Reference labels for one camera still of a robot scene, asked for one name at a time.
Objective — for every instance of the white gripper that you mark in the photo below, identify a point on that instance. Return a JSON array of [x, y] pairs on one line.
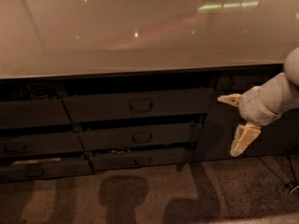
[[253, 107]]

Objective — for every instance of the dark grey drawer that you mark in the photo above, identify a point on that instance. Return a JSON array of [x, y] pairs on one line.
[[45, 170], [131, 105], [32, 113], [140, 136], [138, 159], [39, 144]]

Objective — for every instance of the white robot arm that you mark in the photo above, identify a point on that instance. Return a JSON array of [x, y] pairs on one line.
[[281, 93]]

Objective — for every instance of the objects in top left drawer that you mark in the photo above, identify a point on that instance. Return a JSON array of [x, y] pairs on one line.
[[31, 92]]

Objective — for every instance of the dark grey cabinet door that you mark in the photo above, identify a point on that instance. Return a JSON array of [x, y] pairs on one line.
[[281, 137]]

